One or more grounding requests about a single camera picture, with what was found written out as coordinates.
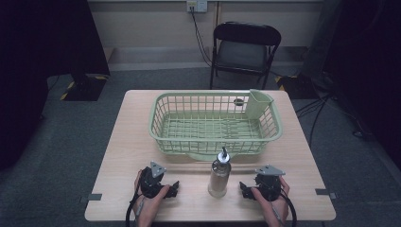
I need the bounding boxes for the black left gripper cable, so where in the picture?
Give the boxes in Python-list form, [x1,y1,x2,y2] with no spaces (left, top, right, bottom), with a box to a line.
[125,187,144,227]

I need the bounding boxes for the black power cable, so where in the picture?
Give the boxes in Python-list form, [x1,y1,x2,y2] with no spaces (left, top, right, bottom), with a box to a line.
[189,9,214,68]

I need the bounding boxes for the person's left hand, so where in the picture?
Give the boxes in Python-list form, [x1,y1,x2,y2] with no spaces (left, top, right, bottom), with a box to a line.
[131,169,171,227]

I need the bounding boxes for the dark curtain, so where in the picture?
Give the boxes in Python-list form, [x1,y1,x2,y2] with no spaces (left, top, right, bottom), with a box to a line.
[0,0,112,171]
[302,0,401,171]

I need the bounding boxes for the green plastic dish basket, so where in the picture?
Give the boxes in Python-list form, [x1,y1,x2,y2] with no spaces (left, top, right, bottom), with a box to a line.
[148,89,284,156]

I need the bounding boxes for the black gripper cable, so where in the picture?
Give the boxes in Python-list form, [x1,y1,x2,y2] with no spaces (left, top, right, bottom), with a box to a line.
[125,187,144,227]
[278,190,298,227]

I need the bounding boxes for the person's right hand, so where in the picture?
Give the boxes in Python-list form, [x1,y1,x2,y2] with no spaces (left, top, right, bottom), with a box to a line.
[251,175,290,227]

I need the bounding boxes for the black floor cables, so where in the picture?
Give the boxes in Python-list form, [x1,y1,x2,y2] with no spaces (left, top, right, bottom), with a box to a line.
[294,70,367,149]

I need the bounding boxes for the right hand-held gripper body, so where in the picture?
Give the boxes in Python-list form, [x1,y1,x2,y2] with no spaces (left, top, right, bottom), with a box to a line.
[253,165,287,202]

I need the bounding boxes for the grey table bracket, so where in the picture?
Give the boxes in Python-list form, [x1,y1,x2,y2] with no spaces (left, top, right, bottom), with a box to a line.
[78,193,103,204]
[314,187,339,201]

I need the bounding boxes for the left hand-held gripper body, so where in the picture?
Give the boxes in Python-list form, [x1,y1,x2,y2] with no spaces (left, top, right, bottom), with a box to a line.
[139,161,171,200]

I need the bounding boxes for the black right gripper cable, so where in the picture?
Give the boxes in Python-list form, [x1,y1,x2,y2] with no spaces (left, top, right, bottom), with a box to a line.
[278,190,298,227]

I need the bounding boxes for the green plastic cutlery holder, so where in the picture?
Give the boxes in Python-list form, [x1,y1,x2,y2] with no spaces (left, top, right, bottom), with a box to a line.
[244,88,275,121]

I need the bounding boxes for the white wall socket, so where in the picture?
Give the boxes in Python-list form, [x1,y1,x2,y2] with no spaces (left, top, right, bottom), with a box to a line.
[185,0,209,14]

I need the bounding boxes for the green drip tray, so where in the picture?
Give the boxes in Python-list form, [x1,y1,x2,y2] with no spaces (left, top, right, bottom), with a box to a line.
[183,152,229,162]

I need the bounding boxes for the glass oil bottle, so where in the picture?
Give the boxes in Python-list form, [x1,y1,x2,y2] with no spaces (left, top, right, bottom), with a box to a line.
[207,146,233,200]

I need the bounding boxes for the black stand base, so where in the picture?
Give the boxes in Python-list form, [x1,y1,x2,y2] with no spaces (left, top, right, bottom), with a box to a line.
[59,73,111,102]
[274,74,320,100]

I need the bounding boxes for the black folding chair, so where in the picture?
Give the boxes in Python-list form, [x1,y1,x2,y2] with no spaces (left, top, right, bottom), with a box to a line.
[209,21,283,91]

